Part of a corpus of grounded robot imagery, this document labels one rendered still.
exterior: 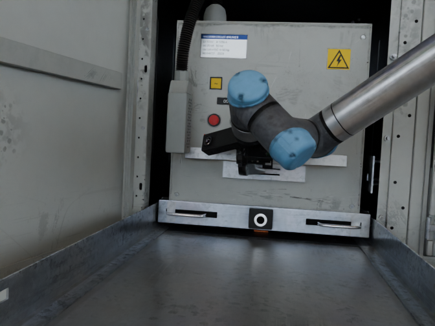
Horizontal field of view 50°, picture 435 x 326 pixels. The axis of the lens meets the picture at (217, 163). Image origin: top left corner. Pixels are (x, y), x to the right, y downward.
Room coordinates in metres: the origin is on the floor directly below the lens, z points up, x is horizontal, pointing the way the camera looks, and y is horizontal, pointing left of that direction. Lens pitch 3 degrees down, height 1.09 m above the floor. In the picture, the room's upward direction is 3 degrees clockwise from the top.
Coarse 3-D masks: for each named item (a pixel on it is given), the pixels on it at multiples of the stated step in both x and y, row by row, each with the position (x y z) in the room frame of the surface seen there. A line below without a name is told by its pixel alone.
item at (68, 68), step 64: (0, 0) 0.78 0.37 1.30; (64, 0) 0.94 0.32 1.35; (128, 0) 1.18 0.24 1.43; (0, 64) 0.78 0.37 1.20; (64, 64) 0.92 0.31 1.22; (0, 128) 0.79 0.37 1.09; (64, 128) 0.95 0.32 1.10; (128, 128) 1.19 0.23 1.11; (0, 192) 0.79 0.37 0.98; (64, 192) 0.96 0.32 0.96; (0, 256) 0.80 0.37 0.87
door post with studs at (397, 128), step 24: (408, 0) 1.11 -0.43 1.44; (408, 24) 1.10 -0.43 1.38; (408, 48) 1.10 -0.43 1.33; (384, 120) 1.11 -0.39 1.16; (408, 120) 1.10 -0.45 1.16; (384, 144) 1.11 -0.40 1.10; (408, 144) 1.10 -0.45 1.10; (384, 168) 1.11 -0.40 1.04; (408, 168) 1.10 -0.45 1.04; (384, 192) 1.11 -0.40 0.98; (384, 216) 1.11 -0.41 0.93
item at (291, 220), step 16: (160, 208) 1.21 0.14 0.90; (176, 208) 1.21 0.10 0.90; (192, 208) 1.20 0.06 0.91; (208, 208) 1.20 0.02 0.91; (224, 208) 1.19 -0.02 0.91; (240, 208) 1.18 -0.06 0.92; (272, 208) 1.17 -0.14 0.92; (288, 208) 1.17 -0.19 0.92; (208, 224) 1.20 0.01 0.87; (224, 224) 1.19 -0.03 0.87; (240, 224) 1.18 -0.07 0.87; (288, 224) 1.17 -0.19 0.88; (304, 224) 1.16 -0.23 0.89; (368, 224) 1.14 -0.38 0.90
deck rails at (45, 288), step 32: (128, 224) 0.99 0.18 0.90; (64, 256) 0.69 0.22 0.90; (96, 256) 0.82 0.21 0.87; (128, 256) 0.91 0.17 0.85; (384, 256) 1.00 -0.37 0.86; (416, 256) 0.77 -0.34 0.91; (0, 288) 0.53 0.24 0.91; (32, 288) 0.60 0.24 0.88; (64, 288) 0.70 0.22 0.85; (416, 288) 0.76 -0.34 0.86; (0, 320) 0.53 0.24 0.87; (32, 320) 0.58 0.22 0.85; (416, 320) 0.65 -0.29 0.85
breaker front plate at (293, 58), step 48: (192, 48) 1.22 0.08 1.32; (288, 48) 1.18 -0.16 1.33; (336, 48) 1.17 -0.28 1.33; (192, 96) 1.22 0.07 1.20; (288, 96) 1.18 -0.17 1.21; (336, 96) 1.17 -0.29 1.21; (192, 144) 1.21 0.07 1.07; (192, 192) 1.21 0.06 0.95; (240, 192) 1.20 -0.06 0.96; (288, 192) 1.18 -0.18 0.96; (336, 192) 1.17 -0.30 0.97
